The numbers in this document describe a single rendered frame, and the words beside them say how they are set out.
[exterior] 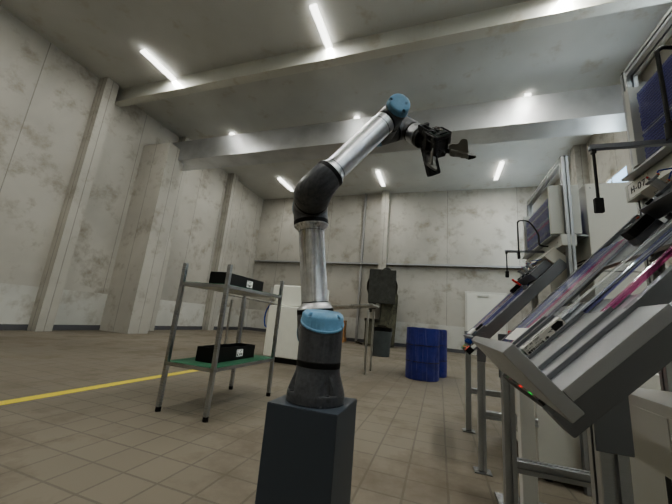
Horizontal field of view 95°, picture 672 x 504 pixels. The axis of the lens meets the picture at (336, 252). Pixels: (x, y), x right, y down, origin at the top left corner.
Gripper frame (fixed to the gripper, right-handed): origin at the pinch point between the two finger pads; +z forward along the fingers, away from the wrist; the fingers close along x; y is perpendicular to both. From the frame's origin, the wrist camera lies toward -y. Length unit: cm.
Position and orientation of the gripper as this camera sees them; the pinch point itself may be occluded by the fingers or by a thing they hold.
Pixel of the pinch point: (456, 166)
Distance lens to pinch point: 108.5
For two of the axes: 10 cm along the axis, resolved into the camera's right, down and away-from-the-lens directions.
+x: 9.2, -3.4, 2.1
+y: -1.0, -7.1, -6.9
